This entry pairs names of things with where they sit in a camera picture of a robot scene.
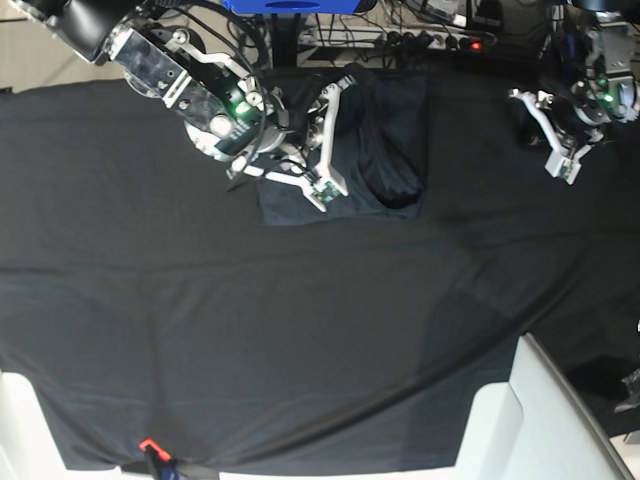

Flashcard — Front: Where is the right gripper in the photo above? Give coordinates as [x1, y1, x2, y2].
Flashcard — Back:
[269, 75, 358, 165]

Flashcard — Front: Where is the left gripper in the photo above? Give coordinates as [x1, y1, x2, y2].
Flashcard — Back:
[508, 87, 608, 150]

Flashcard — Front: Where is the dark grey T-shirt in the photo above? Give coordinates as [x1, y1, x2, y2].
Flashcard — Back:
[257, 64, 428, 226]

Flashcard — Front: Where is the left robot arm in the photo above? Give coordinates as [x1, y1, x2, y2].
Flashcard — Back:
[533, 1, 639, 153]

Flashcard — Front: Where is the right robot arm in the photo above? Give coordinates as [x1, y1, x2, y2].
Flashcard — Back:
[13, 1, 299, 166]

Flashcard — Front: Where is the black power strip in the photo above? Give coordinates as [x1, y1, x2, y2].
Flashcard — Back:
[383, 30, 497, 53]

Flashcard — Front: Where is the blue box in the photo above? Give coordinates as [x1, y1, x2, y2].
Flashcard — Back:
[221, 0, 360, 15]

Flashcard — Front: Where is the black table cloth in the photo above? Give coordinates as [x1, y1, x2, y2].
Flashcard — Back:
[1, 72, 639, 475]

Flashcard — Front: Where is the white bin right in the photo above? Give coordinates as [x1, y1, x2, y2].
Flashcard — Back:
[453, 334, 634, 480]

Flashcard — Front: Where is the white bin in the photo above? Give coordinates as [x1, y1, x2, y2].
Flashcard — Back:
[453, 334, 634, 480]
[1, 372, 122, 479]

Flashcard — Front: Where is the white bin left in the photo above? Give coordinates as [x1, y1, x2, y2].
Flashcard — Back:
[1, 372, 122, 479]

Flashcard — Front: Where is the white camera on left wrist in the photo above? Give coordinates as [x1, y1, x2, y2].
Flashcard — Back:
[545, 151, 582, 185]

